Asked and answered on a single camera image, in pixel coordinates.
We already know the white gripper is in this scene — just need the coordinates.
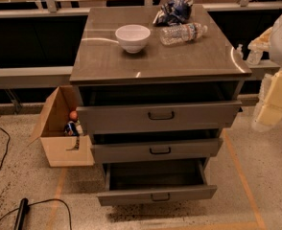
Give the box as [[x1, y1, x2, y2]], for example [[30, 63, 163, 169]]
[[247, 27, 282, 132]]

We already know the grey drawer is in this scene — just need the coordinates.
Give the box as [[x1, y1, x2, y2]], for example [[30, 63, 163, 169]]
[[77, 101, 241, 135], [98, 158, 217, 206], [91, 138, 223, 163]]

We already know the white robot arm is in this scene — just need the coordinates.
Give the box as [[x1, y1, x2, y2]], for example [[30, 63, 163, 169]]
[[247, 14, 282, 132]]

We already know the grey drawer cabinet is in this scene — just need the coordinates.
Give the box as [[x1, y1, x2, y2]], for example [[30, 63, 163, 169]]
[[69, 4, 253, 165]]

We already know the grey top drawer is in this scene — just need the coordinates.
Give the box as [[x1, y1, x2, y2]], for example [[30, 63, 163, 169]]
[[77, 101, 241, 135]]

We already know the grey bottom drawer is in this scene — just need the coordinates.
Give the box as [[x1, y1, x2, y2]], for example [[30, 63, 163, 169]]
[[98, 158, 217, 206]]

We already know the large sanitizer pump bottle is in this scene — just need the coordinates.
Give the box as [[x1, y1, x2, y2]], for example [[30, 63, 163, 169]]
[[247, 50, 263, 65]]

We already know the small sanitizer pump bottle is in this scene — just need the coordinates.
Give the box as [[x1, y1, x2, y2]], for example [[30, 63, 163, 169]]
[[236, 44, 244, 58]]

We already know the clear plastic water bottle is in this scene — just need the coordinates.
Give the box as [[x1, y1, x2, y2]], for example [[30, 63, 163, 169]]
[[160, 22, 208, 46]]

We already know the blue chip bag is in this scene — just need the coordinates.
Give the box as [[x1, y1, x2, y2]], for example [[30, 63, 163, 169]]
[[153, 0, 193, 26]]

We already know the white bowl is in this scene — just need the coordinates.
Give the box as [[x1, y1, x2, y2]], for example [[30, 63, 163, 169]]
[[115, 24, 151, 54]]

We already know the orange fruit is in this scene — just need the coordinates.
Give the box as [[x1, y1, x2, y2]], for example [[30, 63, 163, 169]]
[[69, 110, 78, 122]]

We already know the blue soda can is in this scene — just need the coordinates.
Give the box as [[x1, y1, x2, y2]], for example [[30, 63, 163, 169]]
[[64, 122, 80, 136]]

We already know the cardboard box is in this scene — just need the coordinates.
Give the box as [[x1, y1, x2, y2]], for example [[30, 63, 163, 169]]
[[29, 85, 94, 167]]

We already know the black floor cable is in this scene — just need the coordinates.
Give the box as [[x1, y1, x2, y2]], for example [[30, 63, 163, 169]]
[[0, 197, 73, 230]]

